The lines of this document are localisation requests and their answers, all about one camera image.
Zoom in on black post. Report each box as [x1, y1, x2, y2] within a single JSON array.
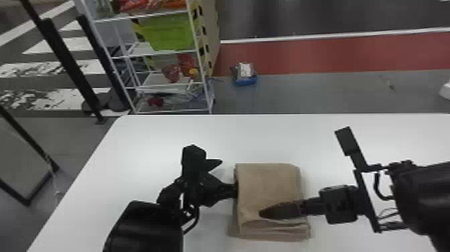
[[76, 13, 132, 114], [19, 0, 107, 125]]

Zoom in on red snack packet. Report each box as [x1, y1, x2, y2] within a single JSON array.
[[117, 0, 188, 13], [161, 53, 200, 84]]

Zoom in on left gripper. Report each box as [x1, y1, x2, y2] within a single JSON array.
[[197, 174, 238, 208]]

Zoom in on blue basket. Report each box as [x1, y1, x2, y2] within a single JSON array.
[[230, 62, 258, 87]]

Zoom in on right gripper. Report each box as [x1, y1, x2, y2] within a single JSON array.
[[258, 184, 364, 225]]

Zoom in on black cable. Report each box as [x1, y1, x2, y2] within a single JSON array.
[[372, 170, 396, 202], [180, 203, 202, 235]]

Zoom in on beige towel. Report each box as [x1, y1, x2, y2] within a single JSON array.
[[227, 162, 312, 243]]

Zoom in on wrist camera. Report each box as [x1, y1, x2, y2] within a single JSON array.
[[180, 144, 224, 184], [333, 125, 384, 234]]

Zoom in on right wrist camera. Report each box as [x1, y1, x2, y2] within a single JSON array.
[[333, 125, 384, 234]]

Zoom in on green cereal bag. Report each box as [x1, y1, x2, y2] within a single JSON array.
[[135, 13, 198, 52]]

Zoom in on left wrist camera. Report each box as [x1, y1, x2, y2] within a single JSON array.
[[180, 144, 224, 184]]

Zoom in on white wire rack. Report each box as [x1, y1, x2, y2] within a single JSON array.
[[73, 0, 221, 115]]

